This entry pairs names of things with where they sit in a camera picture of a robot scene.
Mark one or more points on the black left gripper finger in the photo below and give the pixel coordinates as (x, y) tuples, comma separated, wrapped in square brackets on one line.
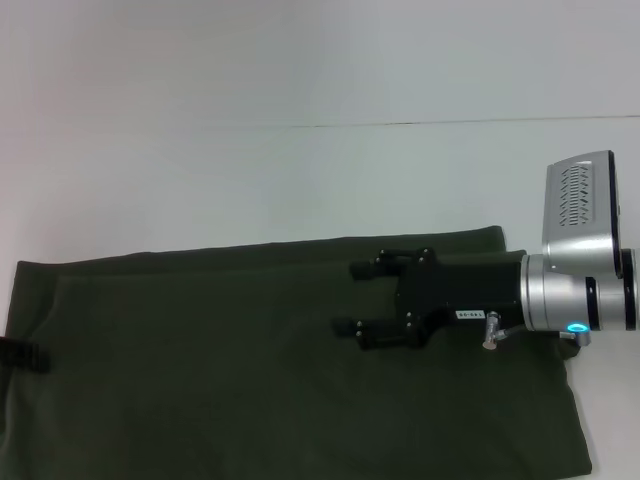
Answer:
[(25, 355)]

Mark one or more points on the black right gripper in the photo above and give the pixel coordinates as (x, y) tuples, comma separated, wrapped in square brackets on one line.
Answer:
[(460, 292)]

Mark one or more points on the dark green FREE print t-shirt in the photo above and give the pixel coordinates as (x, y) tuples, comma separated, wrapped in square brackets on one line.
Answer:
[(200, 375)]

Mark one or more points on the silver vented wrist camera box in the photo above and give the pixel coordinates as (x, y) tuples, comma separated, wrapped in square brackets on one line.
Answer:
[(580, 225)]

